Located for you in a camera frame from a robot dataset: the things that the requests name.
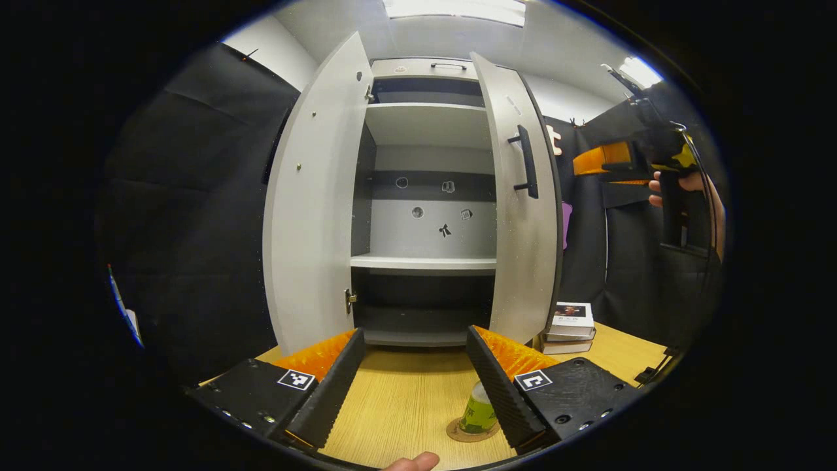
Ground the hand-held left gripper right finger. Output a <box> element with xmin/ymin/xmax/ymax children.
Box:
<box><xmin>466</xmin><ymin>325</ymin><xmax>645</xmax><ymax>457</ymax></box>

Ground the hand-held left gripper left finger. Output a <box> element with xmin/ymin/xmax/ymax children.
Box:
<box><xmin>186</xmin><ymin>327</ymin><xmax>367</xmax><ymax>452</ymax></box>

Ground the green label plastic bottle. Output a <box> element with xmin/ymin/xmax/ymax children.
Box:
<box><xmin>458</xmin><ymin>381</ymin><xmax>499</xmax><ymax>436</ymax></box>

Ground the round cork coaster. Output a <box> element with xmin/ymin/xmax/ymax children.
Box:
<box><xmin>447</xmin><ymin>419</ymin><xmax>503</xmax><ymax>444</ymax></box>

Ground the grey cabinet door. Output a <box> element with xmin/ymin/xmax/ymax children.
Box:
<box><xmin>263</xmin><ymin>31</ymin><xmax>375</xmax><ymax>356</ymax></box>
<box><xmin>471</xmin><ymin>52</ymin><xmax>564</xmax><ymax>345</ymax></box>

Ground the grey cabinet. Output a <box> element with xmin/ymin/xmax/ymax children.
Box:
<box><xmin>263</xmin><ymin>31</ymin><xmax>564</xmax><ymax>357</ymax></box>

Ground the white cabinet shelf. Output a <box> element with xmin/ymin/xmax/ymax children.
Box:
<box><xmin>350</xmin><ymin>254</ymin><xmax>498</xmax><ymax>275</ymax></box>
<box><xmin>365</xmin><ymin>103</ymin><xmax>492</xmax><ymax>150</ymax></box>

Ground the grey cabinet drawer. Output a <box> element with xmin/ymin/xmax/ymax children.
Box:
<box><xmin>371</xmin><ymin>58</ymin><xmax>485</xmax><ymax>80</ymax></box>

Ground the small ceiling light panel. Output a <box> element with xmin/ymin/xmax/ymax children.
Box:
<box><xmin>618</xmin><ymin>56</ymin><xmax>664</xmax><ymax>89</ymax></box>

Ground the white book photo cover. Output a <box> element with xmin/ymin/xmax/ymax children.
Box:
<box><xmin>549</xmin><ymin>302</ymin><xmax>596</xmax><ymax>336</ymax></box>

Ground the large ceiling light panel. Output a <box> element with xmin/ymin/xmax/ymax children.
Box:
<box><xmin>383</xmin><ymin>0</ymin><xmax>527</xmax><ymax>27</ymax></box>

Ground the white board blue edge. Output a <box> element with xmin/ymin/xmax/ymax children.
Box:
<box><xmin>107</xmin><ymin>264</ymin><xmax>143</xmax><ymax>349</ymax></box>

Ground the black backdrop cloth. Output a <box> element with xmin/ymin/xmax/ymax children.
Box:
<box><xmin>95</xmin><ymin>43</ymin><xmax>730</xmax><ymax>387</ymax></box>

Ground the black door handle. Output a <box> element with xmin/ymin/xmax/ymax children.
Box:
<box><xmin>508</xmin><ymin>124</ymin><xmax>539</xmax><ymax>200</ymax></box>

